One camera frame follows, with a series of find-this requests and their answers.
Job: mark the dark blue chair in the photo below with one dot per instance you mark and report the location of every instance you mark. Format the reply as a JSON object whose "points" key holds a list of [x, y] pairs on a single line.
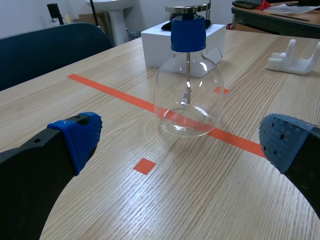
{"points": [[42, 50]]}

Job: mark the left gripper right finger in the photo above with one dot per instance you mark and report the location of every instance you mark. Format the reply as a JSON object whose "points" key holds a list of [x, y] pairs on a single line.
{"points": [[297, 152]]}

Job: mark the white moulded stand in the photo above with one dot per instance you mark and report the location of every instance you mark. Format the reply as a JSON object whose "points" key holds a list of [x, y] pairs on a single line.
{"points": [[295, 61]]}

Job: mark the clear glass flask blue stopper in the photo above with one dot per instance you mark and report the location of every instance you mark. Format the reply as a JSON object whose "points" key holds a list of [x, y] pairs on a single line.
{"points": [[188, 75]]}

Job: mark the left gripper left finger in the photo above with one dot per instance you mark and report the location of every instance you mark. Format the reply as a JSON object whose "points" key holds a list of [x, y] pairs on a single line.
{"points": [[32, 175]]}

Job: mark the wooden desk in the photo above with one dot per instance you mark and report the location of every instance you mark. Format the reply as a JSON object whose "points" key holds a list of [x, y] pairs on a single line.
{"points": [[275, 17]]}

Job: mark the white box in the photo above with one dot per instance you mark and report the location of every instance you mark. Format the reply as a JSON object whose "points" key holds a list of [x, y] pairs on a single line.
{"points": [[160, 47]]}

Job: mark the white wash basin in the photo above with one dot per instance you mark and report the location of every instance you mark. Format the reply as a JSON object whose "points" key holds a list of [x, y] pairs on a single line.
{"points": [[115, 17]]}

